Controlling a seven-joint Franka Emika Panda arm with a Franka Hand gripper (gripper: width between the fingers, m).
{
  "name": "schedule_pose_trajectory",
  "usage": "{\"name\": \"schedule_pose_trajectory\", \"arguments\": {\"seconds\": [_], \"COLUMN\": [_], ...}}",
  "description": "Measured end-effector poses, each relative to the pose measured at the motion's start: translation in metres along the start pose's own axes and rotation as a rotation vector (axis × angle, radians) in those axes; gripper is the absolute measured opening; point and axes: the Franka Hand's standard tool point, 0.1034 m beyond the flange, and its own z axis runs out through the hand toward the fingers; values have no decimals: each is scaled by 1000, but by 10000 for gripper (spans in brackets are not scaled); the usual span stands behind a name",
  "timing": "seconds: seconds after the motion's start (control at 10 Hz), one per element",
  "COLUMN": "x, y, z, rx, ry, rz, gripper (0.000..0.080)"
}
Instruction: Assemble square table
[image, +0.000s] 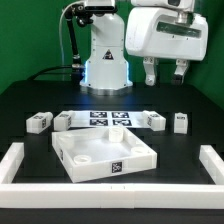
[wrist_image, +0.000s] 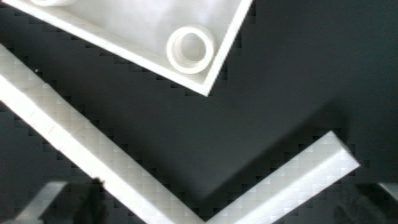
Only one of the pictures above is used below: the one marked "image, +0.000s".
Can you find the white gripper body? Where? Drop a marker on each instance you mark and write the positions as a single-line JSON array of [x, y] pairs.
[[153, 31]]

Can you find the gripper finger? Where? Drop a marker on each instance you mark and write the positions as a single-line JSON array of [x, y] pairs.
[[150, 67], [182, 66]]

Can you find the white square table top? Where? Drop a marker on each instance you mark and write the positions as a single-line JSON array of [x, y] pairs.
[[94, 153]]

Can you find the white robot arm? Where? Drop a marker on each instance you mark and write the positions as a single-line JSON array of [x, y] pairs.
[[107, 71]]

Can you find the paper sheet with tags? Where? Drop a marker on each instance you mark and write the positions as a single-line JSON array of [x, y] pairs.
[[132, 119]]

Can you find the white U-shaped obstacle fence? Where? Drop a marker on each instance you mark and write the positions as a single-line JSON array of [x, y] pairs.
[[180, 196]]

